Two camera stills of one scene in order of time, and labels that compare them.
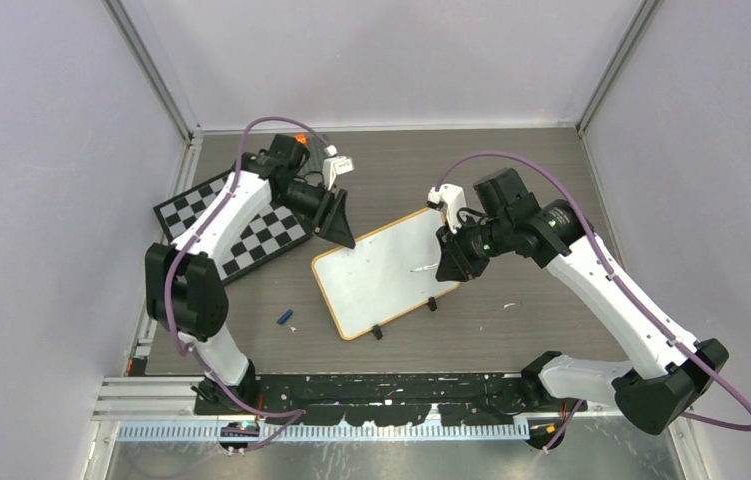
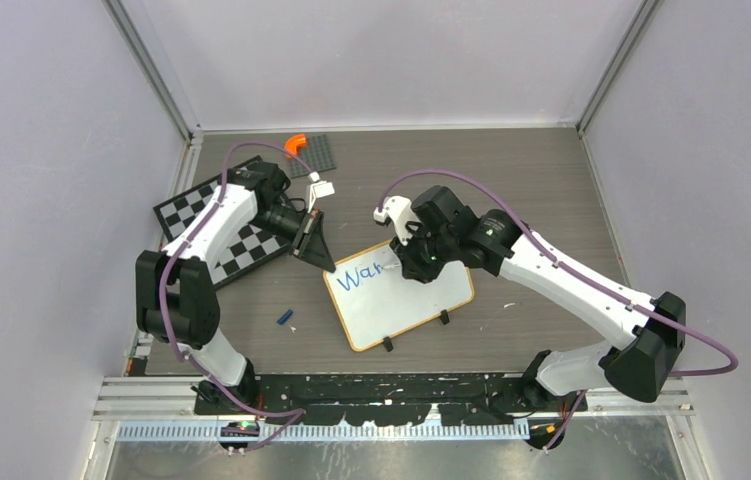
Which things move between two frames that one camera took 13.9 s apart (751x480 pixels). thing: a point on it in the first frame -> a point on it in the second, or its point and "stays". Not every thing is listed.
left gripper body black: x=314 y=204 -> x=293 y=227
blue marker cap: x=284 y=317 stays
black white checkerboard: x=275 y=228 stays
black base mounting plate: x=402 y=399 stays
